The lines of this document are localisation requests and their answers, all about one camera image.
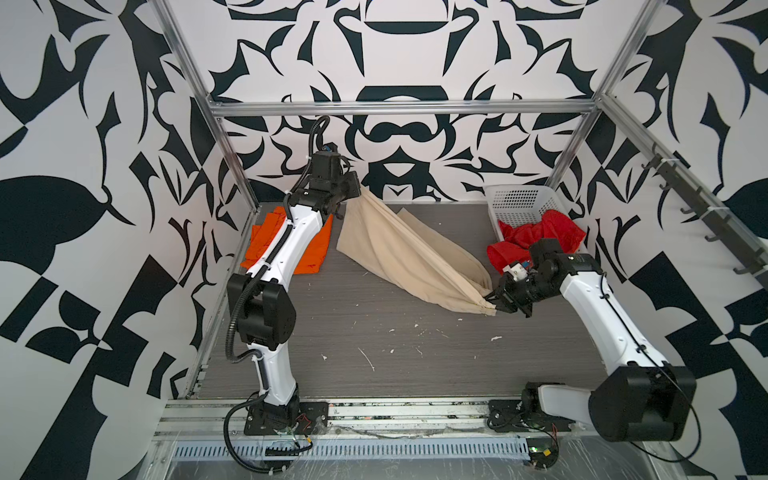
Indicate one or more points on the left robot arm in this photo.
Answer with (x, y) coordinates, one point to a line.
(262, 316)

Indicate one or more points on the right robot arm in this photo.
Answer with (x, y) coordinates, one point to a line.
(644, 397)

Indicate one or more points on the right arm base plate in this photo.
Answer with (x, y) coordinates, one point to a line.
(510, 415)

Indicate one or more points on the red shorts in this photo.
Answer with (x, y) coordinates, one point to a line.
(517, 241)

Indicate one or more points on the beige shorts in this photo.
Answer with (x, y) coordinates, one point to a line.
(399, 248)

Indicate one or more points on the wall hook rail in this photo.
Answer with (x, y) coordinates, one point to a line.
(701, 204)

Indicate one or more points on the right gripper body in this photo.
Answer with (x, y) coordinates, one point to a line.
(524, 293)

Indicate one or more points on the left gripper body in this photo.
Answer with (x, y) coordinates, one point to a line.
(346, 187)

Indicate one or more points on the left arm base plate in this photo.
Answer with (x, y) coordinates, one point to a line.
(301, 418)

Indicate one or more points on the white laundry basket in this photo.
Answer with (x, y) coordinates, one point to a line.
(517, 205)

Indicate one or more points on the aluminium frame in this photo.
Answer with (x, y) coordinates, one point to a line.
(436, 99)

